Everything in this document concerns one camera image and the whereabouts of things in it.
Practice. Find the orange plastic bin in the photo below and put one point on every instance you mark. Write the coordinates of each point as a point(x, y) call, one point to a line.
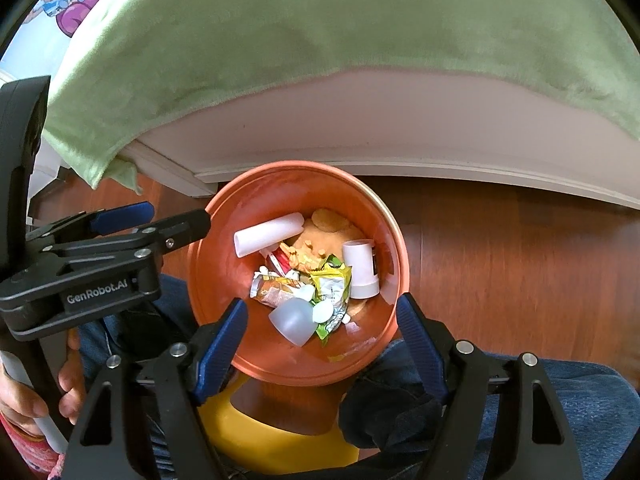
point(225, 240)

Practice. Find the clear plastic cup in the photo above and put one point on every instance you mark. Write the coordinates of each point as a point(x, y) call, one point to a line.
point(292, 320)

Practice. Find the orange drink pouch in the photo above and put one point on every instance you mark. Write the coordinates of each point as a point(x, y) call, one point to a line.
point(277, 291)

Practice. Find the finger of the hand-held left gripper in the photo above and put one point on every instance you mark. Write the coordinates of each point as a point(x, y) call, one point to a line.
point(185, 225)
point(125, 214)

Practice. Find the dark cloth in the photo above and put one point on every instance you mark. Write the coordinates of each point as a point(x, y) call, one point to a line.
point(390, 410)

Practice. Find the person's left forearm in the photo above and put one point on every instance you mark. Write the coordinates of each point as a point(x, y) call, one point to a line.
point(20, 455)

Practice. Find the person's blue jeans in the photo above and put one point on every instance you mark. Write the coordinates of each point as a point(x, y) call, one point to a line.
point(590, 400)

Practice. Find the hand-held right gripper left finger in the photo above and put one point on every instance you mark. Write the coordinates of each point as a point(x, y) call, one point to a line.
point(220, 345)

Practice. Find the white plastic tube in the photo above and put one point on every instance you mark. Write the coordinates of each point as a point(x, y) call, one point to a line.
point(265, 235)

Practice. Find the green snack packet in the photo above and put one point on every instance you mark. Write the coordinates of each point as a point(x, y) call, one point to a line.
point(330, 285)

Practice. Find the yellow plastic stool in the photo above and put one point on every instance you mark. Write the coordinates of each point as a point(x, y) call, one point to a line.
point(270, 450)

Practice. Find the red snack packet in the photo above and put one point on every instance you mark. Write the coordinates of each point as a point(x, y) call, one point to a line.
point(281, 262)

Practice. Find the cream bed frame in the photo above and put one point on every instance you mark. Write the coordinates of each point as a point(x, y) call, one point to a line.
point(400, 125)

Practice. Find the white paper cup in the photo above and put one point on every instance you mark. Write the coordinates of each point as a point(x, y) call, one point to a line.
point(360, 270)

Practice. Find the person's left hand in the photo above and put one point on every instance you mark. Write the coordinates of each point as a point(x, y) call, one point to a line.
point(72, 385)

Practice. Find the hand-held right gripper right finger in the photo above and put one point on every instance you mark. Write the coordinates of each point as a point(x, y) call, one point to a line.
point(420, 340)

